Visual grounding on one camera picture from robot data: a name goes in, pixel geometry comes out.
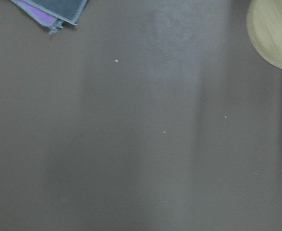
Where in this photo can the grey folded cloth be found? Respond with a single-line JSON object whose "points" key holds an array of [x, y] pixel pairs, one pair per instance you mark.
{"points": [[53, 13]]}

